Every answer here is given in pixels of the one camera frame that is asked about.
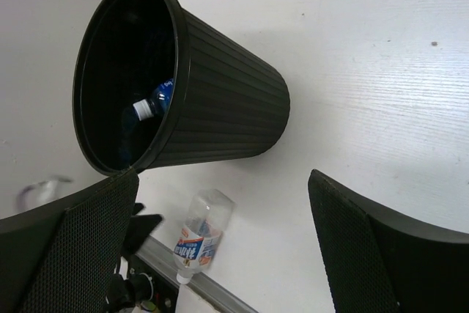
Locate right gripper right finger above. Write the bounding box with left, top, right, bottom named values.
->
left=308, top=169, right=468, bottom=312

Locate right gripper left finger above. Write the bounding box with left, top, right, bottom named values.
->
left=1, top=169, right=139, bottom=312

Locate black ribbed plastic bin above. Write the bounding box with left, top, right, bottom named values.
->
left=73, top=0, right=290, bottom=175

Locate clear bottle white blue label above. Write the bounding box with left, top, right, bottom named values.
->
left=173, top=189, right=235, bottom=284

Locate aluminium rail frame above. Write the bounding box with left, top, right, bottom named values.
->
left=137, top=237, right=256, bottom=312

